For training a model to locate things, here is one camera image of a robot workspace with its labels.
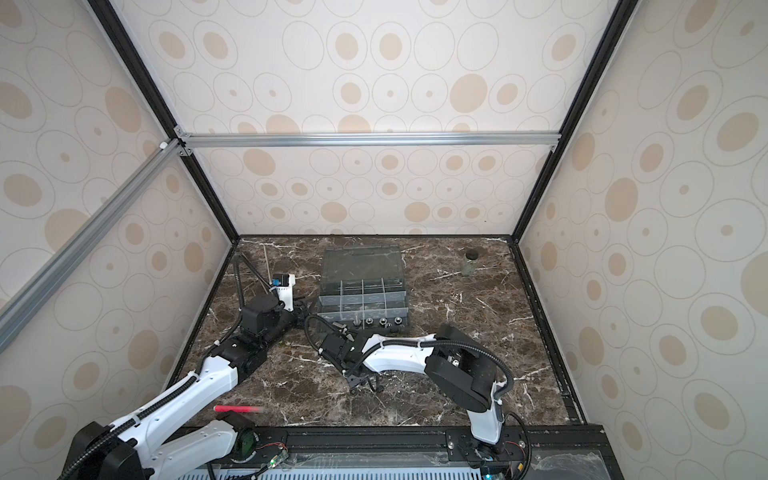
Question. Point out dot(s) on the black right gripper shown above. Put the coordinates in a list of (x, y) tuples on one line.
[(340, 369)]

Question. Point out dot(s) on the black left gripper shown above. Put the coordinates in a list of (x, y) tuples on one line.
[(301, 312)]

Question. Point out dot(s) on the pink marker pen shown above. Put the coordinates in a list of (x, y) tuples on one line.
[(241, 409)]

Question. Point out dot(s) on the black base frame rail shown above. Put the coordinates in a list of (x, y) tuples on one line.
[(538, 452)]

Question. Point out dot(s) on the small glass jar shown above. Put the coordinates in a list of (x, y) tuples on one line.
[(469, 265)]

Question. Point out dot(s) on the clear plastic organizer box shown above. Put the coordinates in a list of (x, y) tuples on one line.
[(364, 288)]

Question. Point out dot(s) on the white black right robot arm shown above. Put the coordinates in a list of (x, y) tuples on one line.
[(467, 373)]

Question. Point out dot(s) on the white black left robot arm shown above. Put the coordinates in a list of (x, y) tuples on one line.
[(180, 396)]

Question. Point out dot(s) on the horizontal aluminium rail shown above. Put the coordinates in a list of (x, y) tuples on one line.
[(387, 139)]

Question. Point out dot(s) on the diagonal aluminium rail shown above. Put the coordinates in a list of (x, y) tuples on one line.
[(29, 300)]

